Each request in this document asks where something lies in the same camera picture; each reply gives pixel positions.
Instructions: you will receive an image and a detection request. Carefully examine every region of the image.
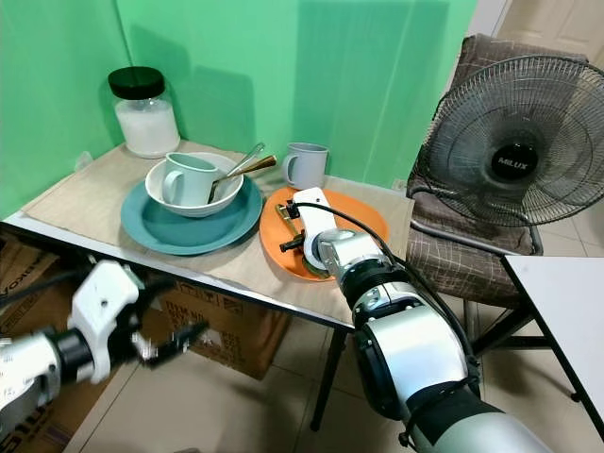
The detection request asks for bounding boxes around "glass jar with black lid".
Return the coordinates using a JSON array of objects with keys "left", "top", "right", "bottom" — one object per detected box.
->
[{"left": 108, "top": 66, "right": 182, "bottom": 159}]

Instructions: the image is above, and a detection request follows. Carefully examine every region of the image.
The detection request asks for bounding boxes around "beige table mat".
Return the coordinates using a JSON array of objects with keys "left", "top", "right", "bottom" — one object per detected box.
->
[{"left": 20, "top": 142, "right": 412, "bottom": 332}]

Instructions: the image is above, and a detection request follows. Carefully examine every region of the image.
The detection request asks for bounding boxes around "orange plate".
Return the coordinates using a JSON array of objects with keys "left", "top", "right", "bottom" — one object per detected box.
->
[{"left": 259, "top": 186, "right": 391, "bottom": 282}]

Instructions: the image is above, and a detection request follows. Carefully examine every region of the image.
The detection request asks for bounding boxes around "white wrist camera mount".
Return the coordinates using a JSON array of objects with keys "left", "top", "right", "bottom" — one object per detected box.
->
[
  {"left": 67, "top": 260, "right": 148, "bottom": 384},
  {"left": 290, "top": 186, "right": 342, "bottom": 267}
]

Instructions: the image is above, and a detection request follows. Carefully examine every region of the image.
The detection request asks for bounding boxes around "large printed cardboard box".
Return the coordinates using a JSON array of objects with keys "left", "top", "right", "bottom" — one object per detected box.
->
[{"left": 0, "top": 234, "right": 80, "bottom": 305}]

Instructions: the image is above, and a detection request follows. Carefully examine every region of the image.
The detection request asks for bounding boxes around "gold spoon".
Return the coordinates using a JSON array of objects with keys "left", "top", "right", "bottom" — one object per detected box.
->
[{"left": 219, "top": 155, "right": 278, "bottom": 186}]

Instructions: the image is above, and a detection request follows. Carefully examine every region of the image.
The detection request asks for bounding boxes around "pale green mug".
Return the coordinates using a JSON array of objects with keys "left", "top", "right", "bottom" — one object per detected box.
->
[{"left": 161, "top": 153, "right": 219, "bottom": 209}]

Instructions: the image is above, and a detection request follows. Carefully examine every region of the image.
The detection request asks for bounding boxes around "small cardboard box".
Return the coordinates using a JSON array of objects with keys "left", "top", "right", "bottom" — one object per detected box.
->
[{"left": 168, "top": 281, "right": 293, "bottom": 381}]

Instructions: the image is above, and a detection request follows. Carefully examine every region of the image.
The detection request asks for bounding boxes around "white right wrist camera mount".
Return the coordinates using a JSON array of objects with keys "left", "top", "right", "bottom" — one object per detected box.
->
[{"left": 290, "top": 186, "right": 342, "bottom": 267}]

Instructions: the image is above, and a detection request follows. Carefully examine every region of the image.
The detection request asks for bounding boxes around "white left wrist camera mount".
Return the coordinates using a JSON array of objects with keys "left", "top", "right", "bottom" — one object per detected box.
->
[{"left": 67, "top": 260, "right": 148, "bottom": 384}]

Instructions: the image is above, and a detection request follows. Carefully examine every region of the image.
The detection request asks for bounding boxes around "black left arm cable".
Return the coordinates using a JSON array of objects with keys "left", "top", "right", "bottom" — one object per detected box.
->
[{"left": 0, "top": 270, "right": 78, "bottom": 309}]

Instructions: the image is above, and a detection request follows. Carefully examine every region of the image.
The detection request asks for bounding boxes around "white bowl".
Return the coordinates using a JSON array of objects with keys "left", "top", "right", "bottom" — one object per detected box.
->
[{"left": 144, "top": 151, "right": 245, "bottom": 220}]

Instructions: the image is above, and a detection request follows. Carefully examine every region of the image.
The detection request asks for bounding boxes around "black Milux fan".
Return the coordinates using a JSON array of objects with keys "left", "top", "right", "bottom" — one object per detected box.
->
[{"left": 418, "top": 55, "right": 604, "bottom": 230}]

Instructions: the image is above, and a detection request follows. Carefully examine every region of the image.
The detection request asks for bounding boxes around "grey mug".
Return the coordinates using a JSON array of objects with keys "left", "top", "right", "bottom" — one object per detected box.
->
[{"left": 281, "top": 142, "right": 330, "bottom": 192}]

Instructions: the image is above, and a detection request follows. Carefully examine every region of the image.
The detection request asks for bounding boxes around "teal plate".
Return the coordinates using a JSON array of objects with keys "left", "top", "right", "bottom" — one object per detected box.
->
[{"left": 120, "top": 175, "right": 264, "bottom": 257}]

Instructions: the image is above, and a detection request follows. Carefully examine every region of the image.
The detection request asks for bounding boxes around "brown plaid covered chair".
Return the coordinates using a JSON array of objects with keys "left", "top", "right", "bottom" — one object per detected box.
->
[{"left": 404, "top": 33, "right": 604, "bottom": 378}]

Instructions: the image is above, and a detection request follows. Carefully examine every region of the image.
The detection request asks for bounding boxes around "silver spoon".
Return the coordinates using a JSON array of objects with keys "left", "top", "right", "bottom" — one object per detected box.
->
[{"left": 209, "top": 143, "right": 266, "bottom": 205}]

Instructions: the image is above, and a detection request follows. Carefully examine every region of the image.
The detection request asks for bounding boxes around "gold fork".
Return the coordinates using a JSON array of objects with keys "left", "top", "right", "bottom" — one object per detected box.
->
[{"left": 275, "top": 202, "right": 327, "bottom": 277}]

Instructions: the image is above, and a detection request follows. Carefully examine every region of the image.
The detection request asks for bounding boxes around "white side table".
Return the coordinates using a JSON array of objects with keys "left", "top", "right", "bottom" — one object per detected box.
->
[{"left": 500, "top": 253, "right": 604, "bottom": 443}]

